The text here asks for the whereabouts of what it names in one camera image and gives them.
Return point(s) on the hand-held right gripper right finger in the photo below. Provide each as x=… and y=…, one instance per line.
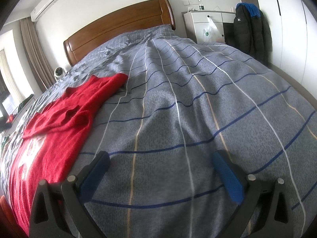
x=230, y=178

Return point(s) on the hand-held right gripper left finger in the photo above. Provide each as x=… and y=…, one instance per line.
x=95, y=176

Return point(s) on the red knit sweater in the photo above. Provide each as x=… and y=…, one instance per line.
x=62, y=119

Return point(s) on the dark clothes pile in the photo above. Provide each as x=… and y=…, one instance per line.
x=26, y=101

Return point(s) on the bed with grey striped cover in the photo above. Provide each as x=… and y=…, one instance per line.
x=185, y=104

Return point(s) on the white window seat cabinet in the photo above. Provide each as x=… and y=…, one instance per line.
x=22, y=109

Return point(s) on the small red cloth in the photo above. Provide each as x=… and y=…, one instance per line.
x=10, y=119

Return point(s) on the small white fan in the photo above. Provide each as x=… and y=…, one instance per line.
x=60, y=73

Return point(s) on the beige curtain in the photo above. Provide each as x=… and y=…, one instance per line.
x=34, y=54

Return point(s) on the black jacket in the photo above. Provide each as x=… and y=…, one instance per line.
x=247, y=34

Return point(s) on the white plastic bag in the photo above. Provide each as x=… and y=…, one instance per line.
x=210, y=32

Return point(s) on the white dresser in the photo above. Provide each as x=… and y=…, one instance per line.
x=195, y=27

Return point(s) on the wooden headboard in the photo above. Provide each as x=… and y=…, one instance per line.
x=118, y=22

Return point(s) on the white wardrobe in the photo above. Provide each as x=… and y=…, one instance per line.
x=292, y=29

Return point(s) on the blue cloth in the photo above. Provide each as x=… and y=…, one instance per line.
x=251, y=8

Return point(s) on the white air conditioner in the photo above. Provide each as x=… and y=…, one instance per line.
x=47, y=3

